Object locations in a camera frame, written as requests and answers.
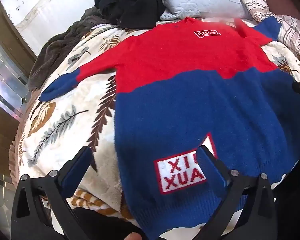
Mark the leaf print fleece blanket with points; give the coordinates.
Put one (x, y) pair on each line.
(72, 120)

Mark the person's left hand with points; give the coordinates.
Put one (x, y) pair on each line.
(135, 236)

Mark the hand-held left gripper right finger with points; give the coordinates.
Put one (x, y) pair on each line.
(210, 170)

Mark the red and blue knit sweater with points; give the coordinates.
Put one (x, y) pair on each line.
(190, 92)

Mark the beige plaid quilted pillow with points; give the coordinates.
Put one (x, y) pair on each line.
(287, 22)

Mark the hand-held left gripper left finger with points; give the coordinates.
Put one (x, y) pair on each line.
(76, 168)

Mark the black garment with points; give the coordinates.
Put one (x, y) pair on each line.
(130, 1)

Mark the pinkish brown bed sheet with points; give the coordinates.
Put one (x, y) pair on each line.
(16, 152)

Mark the wooden framed window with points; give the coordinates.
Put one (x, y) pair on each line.
(5, 80)

